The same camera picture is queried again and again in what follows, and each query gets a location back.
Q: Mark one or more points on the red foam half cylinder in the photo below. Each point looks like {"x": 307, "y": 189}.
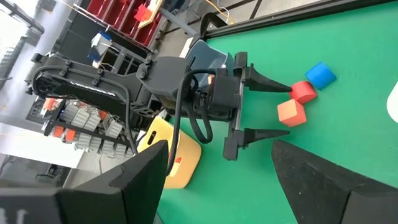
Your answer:
{"x": 303, "y": 92}

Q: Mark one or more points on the wooden workbench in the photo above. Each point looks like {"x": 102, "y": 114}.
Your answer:
{"x": 154, "y": 11}

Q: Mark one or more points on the white and blue box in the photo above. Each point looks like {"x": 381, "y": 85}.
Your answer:
{"x": 99, "y": 43}

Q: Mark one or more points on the shelving rack with red bins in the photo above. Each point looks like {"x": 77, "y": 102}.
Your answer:
{"x": 124, "y": 18}

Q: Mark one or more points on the black aluminium table frame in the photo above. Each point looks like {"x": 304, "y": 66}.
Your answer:
{"x": 280, "y": 17}

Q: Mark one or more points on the rack with white orange parts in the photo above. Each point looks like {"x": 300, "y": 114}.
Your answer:
{"x": 81, "y": 118}

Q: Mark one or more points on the blue-grey plastic bin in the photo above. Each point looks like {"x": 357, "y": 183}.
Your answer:
{"x": 205, "y": 57}

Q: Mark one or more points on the blue foam cylinder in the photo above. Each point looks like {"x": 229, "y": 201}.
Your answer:
{"x": 320, "y": 76}

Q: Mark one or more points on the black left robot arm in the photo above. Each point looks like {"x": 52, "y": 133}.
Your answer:
{"x": 93, "y": 84}

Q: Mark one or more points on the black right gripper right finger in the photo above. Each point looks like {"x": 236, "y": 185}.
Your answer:
{"x": 335, "y": 199}

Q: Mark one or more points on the red storage bin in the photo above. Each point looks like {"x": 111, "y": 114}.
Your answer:
{"x": 143, "y": 13}

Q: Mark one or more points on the red foam cube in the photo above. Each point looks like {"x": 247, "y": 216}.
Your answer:
{"x": 290, "y": 113}

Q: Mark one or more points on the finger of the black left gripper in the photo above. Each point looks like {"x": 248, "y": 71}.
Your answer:
{"x": 258, "y": 136}
{"x": 261, "y": 84}

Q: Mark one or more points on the yellow plastic bin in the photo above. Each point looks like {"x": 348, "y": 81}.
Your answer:
{"x": 189, "y": 155}

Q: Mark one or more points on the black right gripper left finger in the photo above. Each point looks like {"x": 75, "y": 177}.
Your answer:
{"x": 109, "y": 205}

